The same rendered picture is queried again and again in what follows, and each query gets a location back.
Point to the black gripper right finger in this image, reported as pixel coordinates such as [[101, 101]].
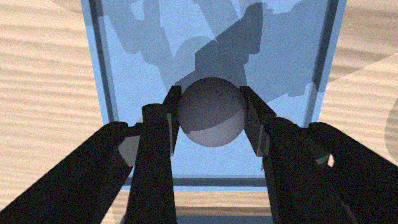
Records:
[[301, 190]]

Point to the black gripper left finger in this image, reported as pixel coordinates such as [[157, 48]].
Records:
[[81, 188]]

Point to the dark grey ball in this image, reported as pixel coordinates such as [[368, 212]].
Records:
[[212, 112]]

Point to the blue box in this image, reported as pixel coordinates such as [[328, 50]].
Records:
[[187, 219]]

